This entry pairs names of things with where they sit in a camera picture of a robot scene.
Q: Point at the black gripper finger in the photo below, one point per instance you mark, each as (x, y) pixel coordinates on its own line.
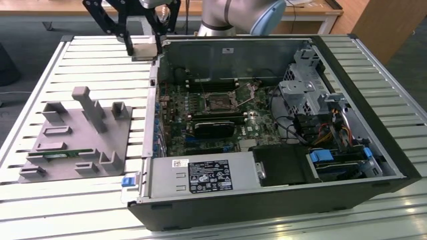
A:
(125, 27)
(158, 30)

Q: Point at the CPU with silver top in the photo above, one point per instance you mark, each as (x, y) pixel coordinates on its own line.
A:
(145, 51)

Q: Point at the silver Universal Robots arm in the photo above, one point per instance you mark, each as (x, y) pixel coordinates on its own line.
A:
(217, 15)

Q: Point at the black RAM slot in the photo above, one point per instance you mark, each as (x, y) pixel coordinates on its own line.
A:
(216, 88)
(218, 118)
(217, 114)
(214, 82)

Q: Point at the CPU socket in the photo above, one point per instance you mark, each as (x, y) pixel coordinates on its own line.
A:
(221, 102)

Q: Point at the wooden desk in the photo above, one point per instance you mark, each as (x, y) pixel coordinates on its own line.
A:
(34, 6)

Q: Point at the black graphics card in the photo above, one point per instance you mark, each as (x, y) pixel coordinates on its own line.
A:
(214, 130)

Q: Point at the green motherboard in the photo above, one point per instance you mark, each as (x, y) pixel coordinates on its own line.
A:
(257, 125)

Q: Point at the silver metal drive cage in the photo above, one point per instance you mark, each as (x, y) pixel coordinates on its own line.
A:
(301, 95)

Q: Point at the small silver heat sink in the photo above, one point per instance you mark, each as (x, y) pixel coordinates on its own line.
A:
(249, 144)

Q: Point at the green RAM stick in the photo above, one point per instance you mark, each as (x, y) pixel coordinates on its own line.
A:
(61, 153)

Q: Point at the grey plastic parts rack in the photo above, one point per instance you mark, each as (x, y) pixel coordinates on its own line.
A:
(68, 165)

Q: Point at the grey power supply unit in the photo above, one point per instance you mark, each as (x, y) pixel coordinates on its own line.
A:
(168, 175)

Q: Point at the blue case latch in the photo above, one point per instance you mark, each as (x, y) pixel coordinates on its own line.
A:
(132, 181)

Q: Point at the black plastic air shroud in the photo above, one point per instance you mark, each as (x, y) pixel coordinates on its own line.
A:
(284, 165)

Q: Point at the hard disk in blue carrier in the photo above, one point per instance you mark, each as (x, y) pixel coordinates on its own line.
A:
(320, 156)

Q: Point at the wooden cabinet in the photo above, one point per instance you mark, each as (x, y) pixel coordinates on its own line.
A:
(394, 25)

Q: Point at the black open PC case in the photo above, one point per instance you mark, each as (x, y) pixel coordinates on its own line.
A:
(234, 212)

